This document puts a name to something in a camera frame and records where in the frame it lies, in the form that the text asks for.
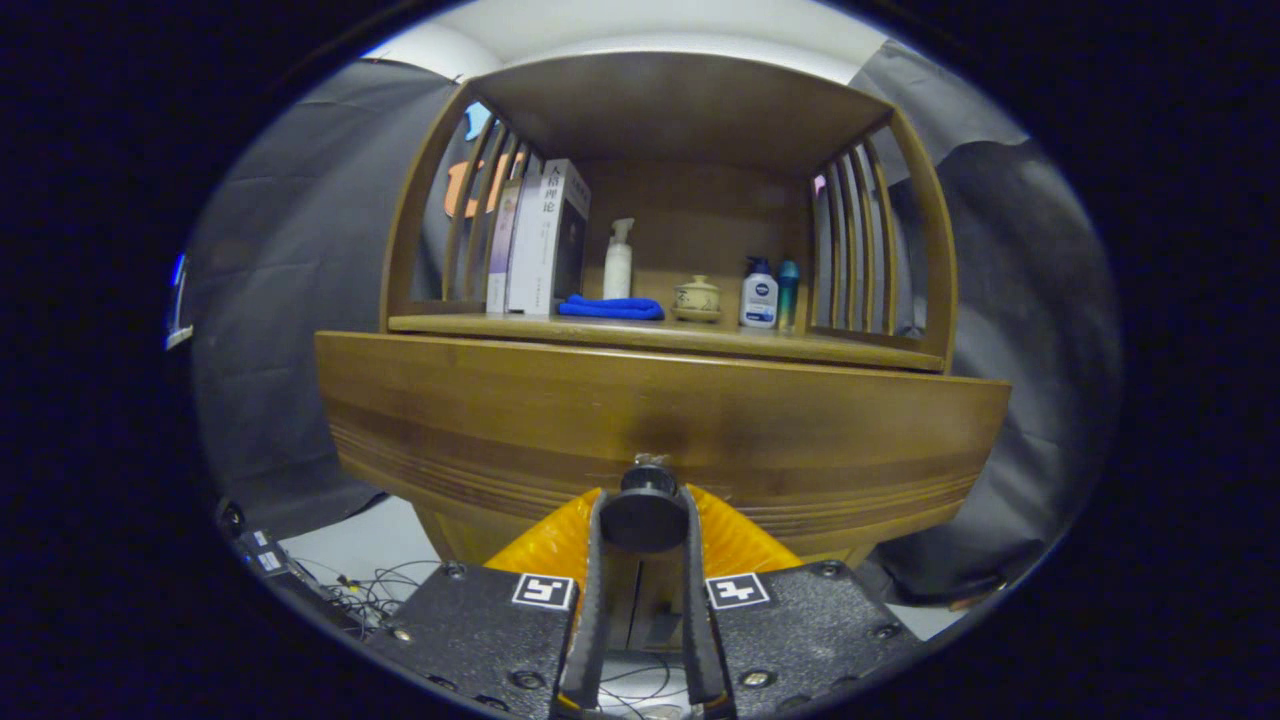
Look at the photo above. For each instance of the wooden cabinet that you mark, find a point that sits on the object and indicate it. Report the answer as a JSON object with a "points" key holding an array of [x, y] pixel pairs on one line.
{"points": [[680, 110]]}

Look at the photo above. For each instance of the wooden drawer with black knob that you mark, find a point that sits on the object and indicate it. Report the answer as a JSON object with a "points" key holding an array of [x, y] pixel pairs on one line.
{"points": [[500, 410]]}

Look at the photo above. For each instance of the thick white book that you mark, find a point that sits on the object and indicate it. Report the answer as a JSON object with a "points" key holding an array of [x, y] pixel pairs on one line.
{"points": [[540, 250]]}

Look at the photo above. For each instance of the folded blue cloth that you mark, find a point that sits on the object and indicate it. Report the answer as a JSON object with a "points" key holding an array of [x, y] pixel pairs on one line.
{"points": [[610, 308]]}

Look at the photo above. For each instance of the black device with round lenses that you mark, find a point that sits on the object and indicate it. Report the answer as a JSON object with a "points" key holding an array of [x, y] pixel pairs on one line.
{"points": [[230, 518]]}

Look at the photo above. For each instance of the black box with white stickers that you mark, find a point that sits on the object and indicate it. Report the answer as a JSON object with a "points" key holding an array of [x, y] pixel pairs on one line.
{"points": [[290, 585]]}

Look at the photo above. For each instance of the beige lidded teacup with saucer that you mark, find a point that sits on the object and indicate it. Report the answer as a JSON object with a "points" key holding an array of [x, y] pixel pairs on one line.
{"points": [[697, 298]]}

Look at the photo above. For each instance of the teal spray bottle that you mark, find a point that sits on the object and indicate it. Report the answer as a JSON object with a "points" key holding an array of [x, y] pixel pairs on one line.
{"points": [[788, 295]]}

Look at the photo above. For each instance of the thin pale purple book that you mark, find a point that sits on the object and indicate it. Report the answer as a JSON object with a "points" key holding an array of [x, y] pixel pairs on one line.
{"points": [[500, 260]]}

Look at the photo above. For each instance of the wooden countertop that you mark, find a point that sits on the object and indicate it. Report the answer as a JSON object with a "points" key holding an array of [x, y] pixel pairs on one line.
{"points": [[650, 336]]}

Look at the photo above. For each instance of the white lotion bottle blue cap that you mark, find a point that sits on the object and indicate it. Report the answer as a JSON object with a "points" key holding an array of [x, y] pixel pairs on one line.
{"points": [[758, 300]]}

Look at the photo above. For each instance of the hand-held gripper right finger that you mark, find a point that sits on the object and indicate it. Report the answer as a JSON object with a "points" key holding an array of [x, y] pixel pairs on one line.
{"points": [[700, 620]]}

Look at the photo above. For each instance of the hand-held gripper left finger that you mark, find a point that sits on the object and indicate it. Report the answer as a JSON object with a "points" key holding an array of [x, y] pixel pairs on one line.
{"points": [[585, 620]]}

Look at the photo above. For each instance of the white pump bottle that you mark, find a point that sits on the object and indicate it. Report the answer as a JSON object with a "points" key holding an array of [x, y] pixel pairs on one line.
{"points": [[618, 270]]}

